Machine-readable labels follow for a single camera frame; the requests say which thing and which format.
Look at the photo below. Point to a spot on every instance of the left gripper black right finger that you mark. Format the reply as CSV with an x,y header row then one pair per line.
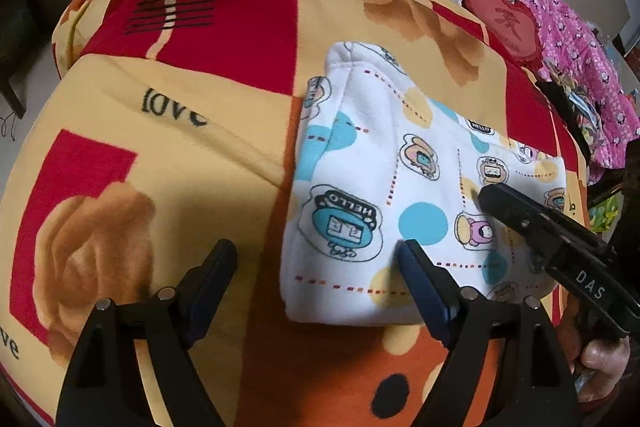
x,y
533,385

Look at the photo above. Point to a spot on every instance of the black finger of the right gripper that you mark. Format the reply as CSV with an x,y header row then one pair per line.
x,y
560,245

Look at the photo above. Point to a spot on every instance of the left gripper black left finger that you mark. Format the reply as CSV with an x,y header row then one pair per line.
x,y
103,385

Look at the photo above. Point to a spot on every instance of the white cartoon print baby garment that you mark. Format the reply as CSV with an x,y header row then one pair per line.
x,y
378,163

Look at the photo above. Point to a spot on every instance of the colourful clothes pile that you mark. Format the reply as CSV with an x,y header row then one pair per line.
x,y
586,112

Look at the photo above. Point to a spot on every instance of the person's right hand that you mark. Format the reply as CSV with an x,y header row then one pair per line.
x,y
607,360

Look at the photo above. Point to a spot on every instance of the black garment on bed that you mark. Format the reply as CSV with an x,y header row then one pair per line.
x,y
558,99

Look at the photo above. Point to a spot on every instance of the pink patterned quilt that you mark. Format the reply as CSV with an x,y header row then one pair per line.
x,y
570,46

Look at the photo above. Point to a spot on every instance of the red heart cushion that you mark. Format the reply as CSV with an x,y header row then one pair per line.
x,y
514,27

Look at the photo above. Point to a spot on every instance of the red yellow orange fleece blanket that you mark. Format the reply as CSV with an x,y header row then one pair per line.
x,y
173,126

